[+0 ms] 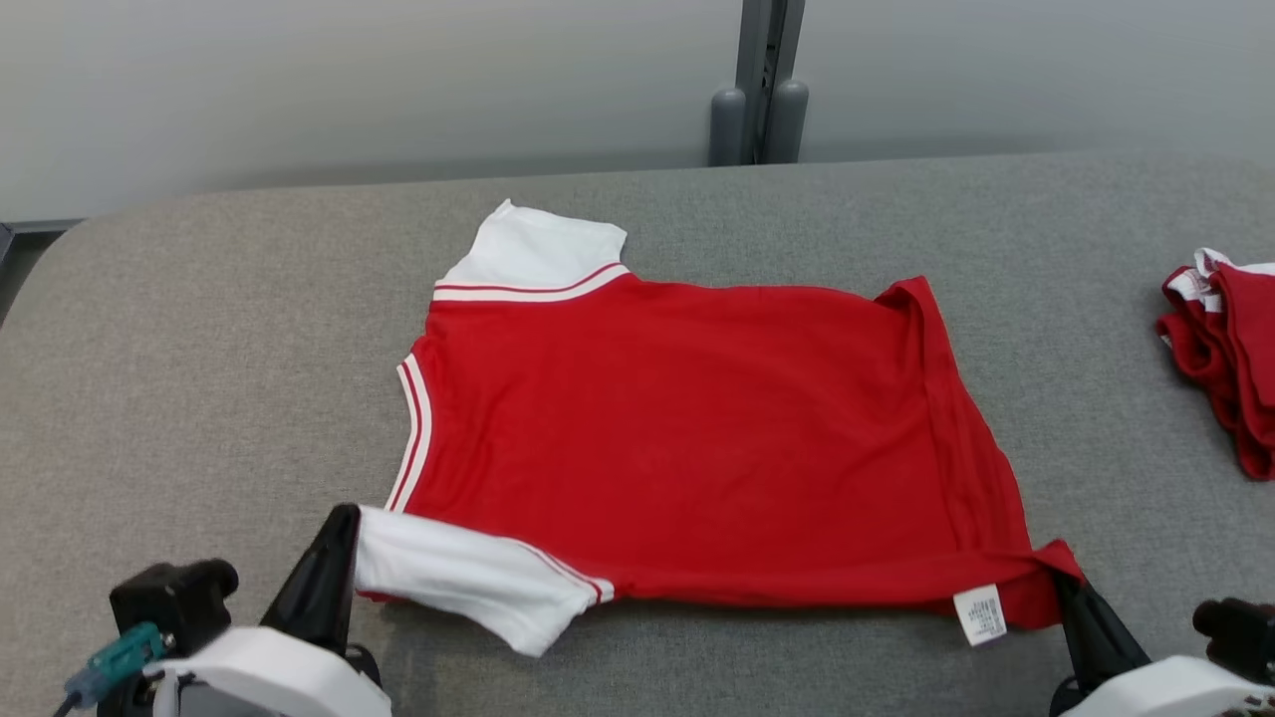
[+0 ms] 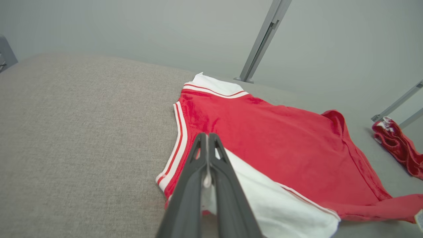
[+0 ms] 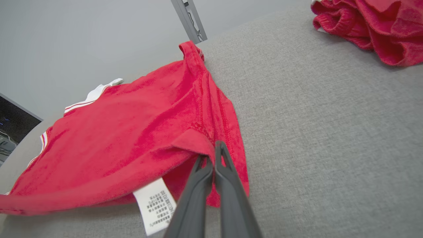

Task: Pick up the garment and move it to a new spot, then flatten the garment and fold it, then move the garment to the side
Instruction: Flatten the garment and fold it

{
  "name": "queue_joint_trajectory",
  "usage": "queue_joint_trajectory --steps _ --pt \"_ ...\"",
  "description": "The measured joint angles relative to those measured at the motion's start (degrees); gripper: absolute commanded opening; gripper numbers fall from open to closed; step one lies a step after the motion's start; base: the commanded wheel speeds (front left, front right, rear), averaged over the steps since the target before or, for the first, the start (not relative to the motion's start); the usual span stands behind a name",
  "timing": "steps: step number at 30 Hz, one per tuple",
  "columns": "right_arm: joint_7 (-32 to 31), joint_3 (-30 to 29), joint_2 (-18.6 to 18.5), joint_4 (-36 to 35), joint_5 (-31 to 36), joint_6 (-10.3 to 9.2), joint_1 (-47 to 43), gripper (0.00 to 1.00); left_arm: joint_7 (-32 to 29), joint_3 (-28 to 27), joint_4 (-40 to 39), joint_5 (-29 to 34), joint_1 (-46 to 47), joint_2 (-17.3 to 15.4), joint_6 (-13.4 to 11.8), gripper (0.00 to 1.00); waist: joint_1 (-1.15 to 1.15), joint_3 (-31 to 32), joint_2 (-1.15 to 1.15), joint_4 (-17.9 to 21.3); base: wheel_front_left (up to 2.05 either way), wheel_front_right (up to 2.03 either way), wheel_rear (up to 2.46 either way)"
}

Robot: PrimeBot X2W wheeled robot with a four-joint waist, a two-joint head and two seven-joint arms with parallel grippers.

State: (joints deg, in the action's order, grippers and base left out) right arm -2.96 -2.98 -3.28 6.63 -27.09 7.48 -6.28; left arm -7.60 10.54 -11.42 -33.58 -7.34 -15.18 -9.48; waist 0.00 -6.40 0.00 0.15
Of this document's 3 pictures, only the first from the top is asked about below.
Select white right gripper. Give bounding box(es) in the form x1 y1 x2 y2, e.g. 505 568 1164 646
1049 570 1275 717

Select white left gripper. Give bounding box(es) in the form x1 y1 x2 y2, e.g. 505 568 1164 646
144 503 392 717

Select red shorts white waistband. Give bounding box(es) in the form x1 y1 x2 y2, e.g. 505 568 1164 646
1155 247 1275 482

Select red shirt white sleeves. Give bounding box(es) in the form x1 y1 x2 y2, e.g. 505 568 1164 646
354 199 1087 658

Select left black cable teal plug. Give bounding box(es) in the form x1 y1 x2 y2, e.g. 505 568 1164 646
55 622 168 717

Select grey metal post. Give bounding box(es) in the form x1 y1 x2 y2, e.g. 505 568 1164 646
707 0 810 167

